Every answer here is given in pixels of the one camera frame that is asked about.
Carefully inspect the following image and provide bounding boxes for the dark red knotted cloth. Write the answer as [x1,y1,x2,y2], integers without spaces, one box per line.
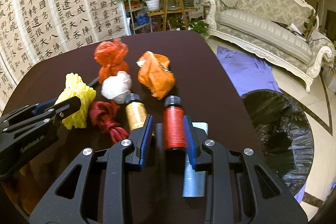
[88,100,130,144]

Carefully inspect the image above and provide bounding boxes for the gold label small bottle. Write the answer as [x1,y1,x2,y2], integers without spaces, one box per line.
[125,93,147,131]

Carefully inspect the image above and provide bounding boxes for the red label small bottle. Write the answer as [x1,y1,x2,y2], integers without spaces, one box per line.
[163,96,186,161]

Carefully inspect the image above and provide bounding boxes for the white paper ball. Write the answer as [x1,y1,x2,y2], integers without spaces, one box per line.
[101,71,132,104]

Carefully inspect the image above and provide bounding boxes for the red plastic bag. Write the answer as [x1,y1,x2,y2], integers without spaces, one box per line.
[94,38,129,84]

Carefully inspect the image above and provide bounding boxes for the orange plastic bag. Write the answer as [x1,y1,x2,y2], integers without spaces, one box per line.
[137,51,176,100]

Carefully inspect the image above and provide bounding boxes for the black bag lined trash bin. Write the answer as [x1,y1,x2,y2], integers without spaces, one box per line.
[241,89,314,196]

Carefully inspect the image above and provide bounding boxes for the dark maroon tablecloth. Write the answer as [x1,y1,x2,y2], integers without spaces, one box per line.
[1,31,262,223]

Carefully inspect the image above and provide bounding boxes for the metal shelf with blue crate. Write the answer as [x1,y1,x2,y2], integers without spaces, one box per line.
[123,0,153,35]

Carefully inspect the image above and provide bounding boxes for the purple cloth on floor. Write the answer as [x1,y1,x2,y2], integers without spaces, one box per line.
[217,47,306,202]

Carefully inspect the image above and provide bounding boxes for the wooden plant stand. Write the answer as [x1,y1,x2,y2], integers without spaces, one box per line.
[146,0,195,31]

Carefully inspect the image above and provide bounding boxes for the small floor plant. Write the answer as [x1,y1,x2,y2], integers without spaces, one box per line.
[188,18,209,37]

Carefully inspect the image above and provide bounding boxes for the papers on sofa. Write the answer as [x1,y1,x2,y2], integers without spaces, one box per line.
[272,21,306,40]

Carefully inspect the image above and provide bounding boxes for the ornate white sofa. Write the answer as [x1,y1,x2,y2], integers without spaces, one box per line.
[200,0,335,92]

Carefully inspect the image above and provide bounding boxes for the calligraphy wall scroll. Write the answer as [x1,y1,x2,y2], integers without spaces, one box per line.
[1,0,130,107]

